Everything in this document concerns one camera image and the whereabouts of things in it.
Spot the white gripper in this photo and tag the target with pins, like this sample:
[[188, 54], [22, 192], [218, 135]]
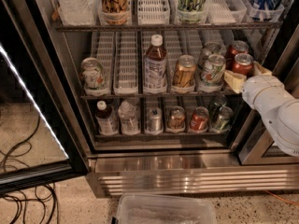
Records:
[[256, 90]]

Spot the red coke can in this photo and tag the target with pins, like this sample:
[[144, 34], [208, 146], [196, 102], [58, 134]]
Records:
[[238, 46], [242, 63]]

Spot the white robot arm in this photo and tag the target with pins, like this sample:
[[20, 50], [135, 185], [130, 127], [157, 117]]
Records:
[[279, 109]]

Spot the front white green soda can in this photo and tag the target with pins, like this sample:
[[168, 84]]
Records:
[[213, 69]]

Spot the white green soda can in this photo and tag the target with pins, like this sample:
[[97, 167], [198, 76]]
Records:
[[208, 49], [93, 74], [213, 69]]

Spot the rear green can bottom shelf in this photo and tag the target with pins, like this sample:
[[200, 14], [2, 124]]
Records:
[[216, 103]]

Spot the rear white green soda can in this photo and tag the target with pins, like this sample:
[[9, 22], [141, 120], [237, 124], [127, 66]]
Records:
[[208, 49]]

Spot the front green can bottom shelf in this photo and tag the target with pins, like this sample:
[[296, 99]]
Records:
[[222, 118]]

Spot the gold soda can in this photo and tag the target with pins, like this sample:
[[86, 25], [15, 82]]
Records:
[[184, 71]]

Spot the red can bottom shelf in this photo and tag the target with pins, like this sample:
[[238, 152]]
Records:
[[199, 119]]

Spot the copper can bottom shelf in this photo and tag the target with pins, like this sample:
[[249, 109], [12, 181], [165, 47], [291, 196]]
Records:
[[176, 119]]

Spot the tall green can top shelf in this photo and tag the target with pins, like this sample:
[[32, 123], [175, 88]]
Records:
[[190, 11]]

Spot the stainless steel fridge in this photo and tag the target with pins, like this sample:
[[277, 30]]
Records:
[[169, 161]]

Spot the silver can bottom shelf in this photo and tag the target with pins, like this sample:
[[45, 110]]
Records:
[[155, 119]]

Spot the tall gold can top shelf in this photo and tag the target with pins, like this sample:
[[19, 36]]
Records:
[[115, 12]]

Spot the left white green soda can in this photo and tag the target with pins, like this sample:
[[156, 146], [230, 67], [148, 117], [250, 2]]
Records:
[[93, 74]]

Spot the black glass fridge door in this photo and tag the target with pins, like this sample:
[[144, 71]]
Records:
[[41, 140]]

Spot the brown tea bottle white cap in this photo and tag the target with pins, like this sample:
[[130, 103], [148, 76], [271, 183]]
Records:
[[155, 65]]

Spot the small clear water bottle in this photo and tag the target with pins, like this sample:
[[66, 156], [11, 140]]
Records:
[[128, 116]]

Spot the small brown tea bottle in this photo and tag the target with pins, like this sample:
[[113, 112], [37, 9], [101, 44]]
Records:
[[106, 118]]

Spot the clear plastic bin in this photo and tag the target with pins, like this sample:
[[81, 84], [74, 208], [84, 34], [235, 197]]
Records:
[[161, 209]]

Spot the large clear water bottle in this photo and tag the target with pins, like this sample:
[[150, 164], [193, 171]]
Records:
[[77, 12]]

